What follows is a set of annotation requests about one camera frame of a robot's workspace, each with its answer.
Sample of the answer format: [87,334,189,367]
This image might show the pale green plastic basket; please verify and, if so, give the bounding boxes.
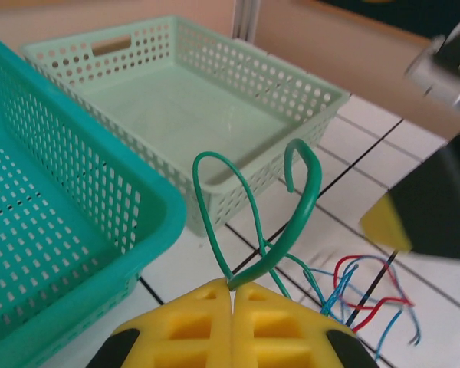
[21,15,350,241]

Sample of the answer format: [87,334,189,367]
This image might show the blue cable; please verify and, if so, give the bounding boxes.
[302,255,422,346]
[321,262,360,319]
[375,306,406,361]

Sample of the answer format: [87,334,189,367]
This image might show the thin green cable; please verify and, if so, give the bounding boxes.
[192,151,310,300]

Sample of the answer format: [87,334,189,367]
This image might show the thick red cable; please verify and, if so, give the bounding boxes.
[333,254,416,307]

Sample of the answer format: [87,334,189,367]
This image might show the aluminium corner post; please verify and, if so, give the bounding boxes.
[232,0,260,41]

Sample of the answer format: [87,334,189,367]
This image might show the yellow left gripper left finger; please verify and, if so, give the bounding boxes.
[86,278,235,368]

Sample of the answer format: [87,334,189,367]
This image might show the thick green cable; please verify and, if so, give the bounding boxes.
[226,138,323,291]

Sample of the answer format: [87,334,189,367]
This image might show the teal plastic basket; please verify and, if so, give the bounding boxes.
[0,34,189,368]

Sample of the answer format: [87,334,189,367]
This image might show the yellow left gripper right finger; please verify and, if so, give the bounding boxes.
[233,282,380,368]

